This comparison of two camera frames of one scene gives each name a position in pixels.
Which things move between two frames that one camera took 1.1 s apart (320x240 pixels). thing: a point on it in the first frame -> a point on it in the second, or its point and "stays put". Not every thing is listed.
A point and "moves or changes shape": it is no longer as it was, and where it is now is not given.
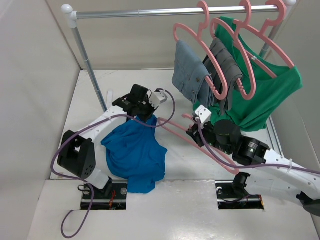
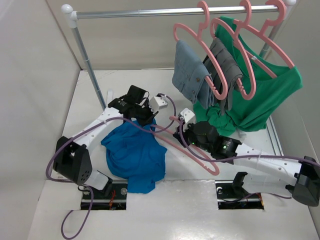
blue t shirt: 136,153 stays put
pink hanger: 213,149 moves or changes shape
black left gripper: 152,110 stays put
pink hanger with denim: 199,35 stays put
